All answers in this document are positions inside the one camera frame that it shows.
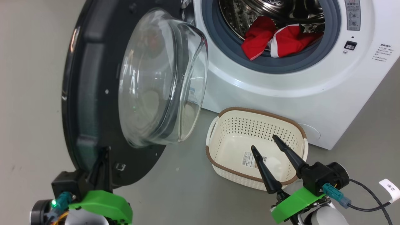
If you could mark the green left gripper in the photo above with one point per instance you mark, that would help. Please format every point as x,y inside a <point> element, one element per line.
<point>106,204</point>

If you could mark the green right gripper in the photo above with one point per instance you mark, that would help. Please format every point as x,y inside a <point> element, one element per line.
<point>293,203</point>

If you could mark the black round glass washer door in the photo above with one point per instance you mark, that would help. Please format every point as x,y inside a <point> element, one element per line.
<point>90,78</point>

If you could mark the red and white garment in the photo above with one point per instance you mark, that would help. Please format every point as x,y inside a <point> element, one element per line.
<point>259,37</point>

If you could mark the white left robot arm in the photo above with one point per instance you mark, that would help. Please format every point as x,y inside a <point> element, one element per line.
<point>84,218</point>

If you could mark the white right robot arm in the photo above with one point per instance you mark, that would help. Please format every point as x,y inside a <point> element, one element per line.
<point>325,217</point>

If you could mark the white barcode shipping label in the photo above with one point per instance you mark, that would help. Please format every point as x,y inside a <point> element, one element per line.
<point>250,159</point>

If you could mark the cream perforated laundry basket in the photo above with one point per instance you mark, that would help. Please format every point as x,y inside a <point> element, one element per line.
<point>231,147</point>

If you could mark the white front-load washing machine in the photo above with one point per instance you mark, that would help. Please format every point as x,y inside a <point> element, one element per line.
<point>281,93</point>

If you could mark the steel washer drum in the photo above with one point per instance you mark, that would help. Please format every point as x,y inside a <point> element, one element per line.
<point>243,15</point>

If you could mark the grey warning sticker label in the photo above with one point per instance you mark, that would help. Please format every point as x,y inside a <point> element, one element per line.
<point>352,15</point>

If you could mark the metal door hinge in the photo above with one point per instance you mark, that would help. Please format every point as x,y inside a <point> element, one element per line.
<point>187,9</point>

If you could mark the round white drain filter cover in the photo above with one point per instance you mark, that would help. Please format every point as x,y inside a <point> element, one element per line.
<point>311,131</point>

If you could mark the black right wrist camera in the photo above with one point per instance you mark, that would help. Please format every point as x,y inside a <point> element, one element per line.
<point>322,176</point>

